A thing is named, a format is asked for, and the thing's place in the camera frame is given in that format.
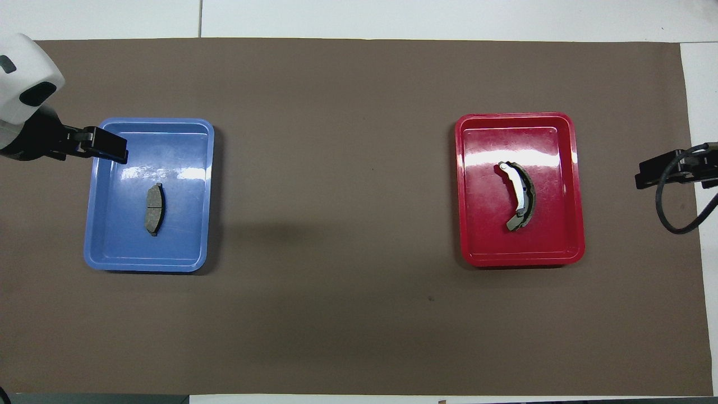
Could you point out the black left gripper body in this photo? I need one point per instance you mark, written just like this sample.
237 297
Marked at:
39 140

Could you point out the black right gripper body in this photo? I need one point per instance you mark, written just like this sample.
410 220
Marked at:
705 168

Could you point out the grey brake pad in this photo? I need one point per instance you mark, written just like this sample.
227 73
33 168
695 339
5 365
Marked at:
154 210

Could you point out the curved brake shoe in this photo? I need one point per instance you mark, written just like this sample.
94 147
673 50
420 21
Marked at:
521 193

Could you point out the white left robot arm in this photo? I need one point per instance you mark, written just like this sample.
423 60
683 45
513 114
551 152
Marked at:
25 62

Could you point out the blue plastic tray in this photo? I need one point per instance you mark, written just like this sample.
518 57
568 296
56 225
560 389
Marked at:
179 224

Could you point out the red plastic tray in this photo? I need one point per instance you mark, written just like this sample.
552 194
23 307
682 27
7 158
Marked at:
488 224

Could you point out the brown table mat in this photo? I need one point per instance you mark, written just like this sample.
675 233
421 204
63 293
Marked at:
359 325

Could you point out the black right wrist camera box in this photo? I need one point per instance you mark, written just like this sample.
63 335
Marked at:
653 170

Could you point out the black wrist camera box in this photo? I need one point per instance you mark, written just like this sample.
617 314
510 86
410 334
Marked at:
653 170
106 145

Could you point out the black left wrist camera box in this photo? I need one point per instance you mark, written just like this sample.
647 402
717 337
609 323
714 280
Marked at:
106 145

